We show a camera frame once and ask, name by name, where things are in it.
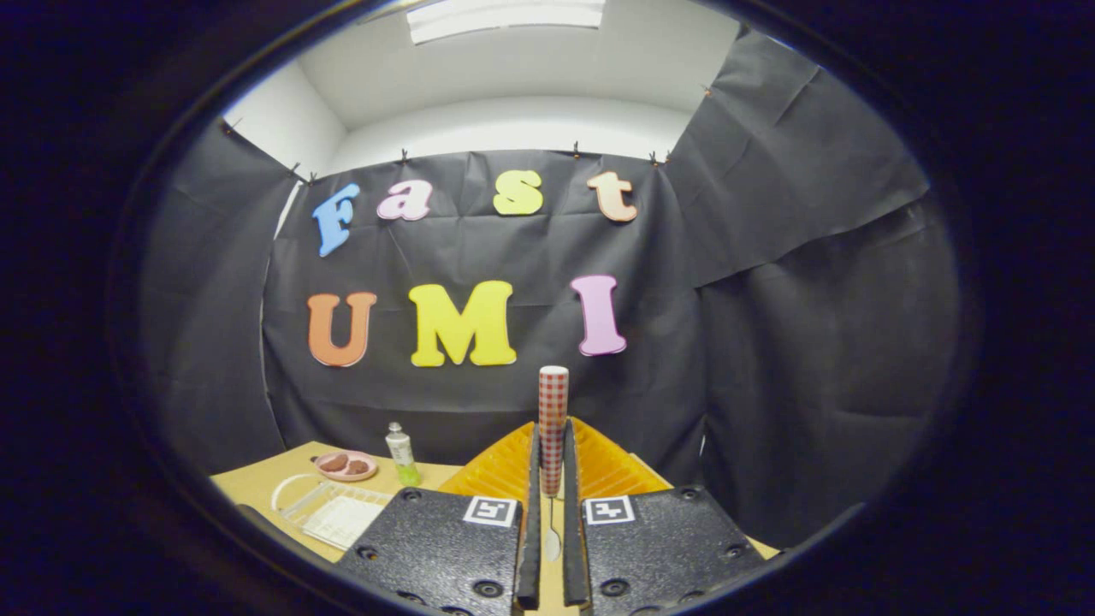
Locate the white ribbed drain tray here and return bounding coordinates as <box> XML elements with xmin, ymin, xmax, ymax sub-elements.
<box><xmin>301</xmin><ymin>495</ymin><xmax>386</xmax><ymax>551</ymax></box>

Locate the clear bottle with green liquid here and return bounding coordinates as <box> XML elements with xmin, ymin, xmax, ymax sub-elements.
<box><xmin>385</xmin><ymin>422</ymin><xmax>422</xmax><ymax>488</ymax></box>

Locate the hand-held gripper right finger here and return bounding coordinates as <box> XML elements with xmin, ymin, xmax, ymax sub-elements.
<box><xmin>562</xmin><ymin>417</ymin><xmax>767</xmax><ymax>613</ymax></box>

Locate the black backdrop cloth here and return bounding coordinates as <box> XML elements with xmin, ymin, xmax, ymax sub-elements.
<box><xmin>137</xmin><ymin>30</ymin><xmax>963</xmax><ymax>548</ymax></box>

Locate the ceiling light panel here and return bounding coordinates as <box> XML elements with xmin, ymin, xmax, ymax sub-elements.
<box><xmin>406</xmin><ymin>0</ymin><xmax>607</xmax><ymax>45</ymax></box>

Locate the white wire dish rack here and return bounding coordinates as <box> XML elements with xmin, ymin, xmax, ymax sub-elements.
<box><xmin>271</xmin><ymin>473</ymin><xmax>394</xmax><ymax>551</ymax></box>

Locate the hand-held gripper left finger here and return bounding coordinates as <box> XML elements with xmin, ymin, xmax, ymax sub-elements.
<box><xmin>334</xmin><ymin>421</ymin><xmax>542</xmax><ymax>616</ymax></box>

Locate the spoon with pink checked handle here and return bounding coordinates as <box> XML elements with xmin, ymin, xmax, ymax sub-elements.
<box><xmin>538</xmin><ymin>365</ymin><xmax>571</xmax><ymax>564</ymax></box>

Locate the pink plate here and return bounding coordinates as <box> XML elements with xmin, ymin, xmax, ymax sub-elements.
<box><xmin>312</xmin><ymin>451</ymin><xmax>379</xmax><ymax>483</ymax></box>

